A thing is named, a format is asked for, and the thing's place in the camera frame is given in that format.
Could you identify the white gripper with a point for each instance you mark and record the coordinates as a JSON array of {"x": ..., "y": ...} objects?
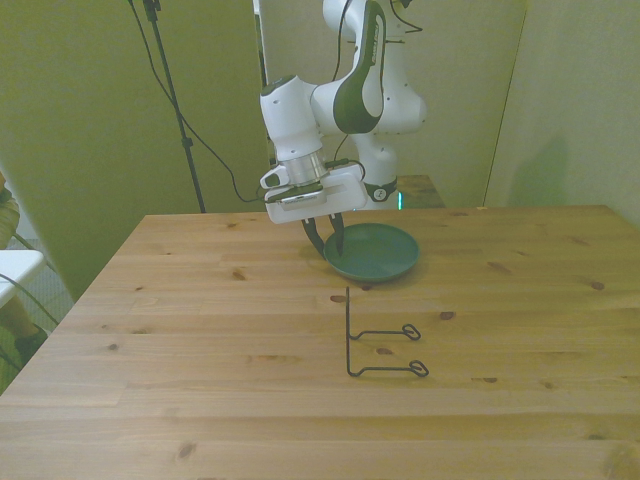
[{"x": 345, "y": 197}]

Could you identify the green round plate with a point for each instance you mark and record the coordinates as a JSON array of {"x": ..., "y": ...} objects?
[{"x": 375, "y": 250}]

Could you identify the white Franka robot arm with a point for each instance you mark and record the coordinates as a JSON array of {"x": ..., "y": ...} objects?
[{"x": 370, "y": 75}]

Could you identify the wooden cabinet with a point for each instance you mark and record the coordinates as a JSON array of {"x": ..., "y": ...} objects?
[{"x": 422, "y": 192}]

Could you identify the black tripod pole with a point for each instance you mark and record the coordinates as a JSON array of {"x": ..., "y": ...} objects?
[{"x": 187, "y": 142}]

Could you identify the white side table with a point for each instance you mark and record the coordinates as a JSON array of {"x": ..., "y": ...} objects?
[{"x": 17, "y": 265}]

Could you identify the seated person striped clothing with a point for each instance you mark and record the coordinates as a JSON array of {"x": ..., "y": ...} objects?
[{"x": 7, "y": 220}]

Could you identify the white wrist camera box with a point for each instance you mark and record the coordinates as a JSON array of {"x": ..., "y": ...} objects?
[{"x": 295, "y": 196}]

